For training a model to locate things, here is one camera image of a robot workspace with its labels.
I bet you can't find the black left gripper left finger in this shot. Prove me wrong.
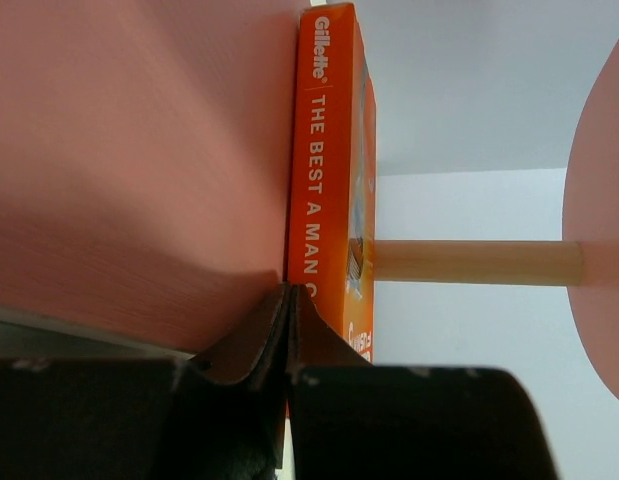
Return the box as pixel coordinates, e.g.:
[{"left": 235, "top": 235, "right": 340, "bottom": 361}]
[{"left": 0, "top": 284, "right": 292, "bottom": 479}]

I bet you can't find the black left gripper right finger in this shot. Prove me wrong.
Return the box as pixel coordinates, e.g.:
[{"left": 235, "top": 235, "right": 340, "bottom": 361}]
[{"left": 287, "top": 286, "right": 557, "bottom": 479}]

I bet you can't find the orange Gillette Fusion box left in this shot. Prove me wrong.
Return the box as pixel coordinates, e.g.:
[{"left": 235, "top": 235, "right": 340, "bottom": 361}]
[{"left": 286, "top": 2, "right": 376, "bottom": 361}]

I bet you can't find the pink three-tier shelf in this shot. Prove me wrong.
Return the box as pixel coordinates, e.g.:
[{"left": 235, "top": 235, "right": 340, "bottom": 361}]
[{"left": 0, "top": 1, "right": 619, "bottom": 405}]

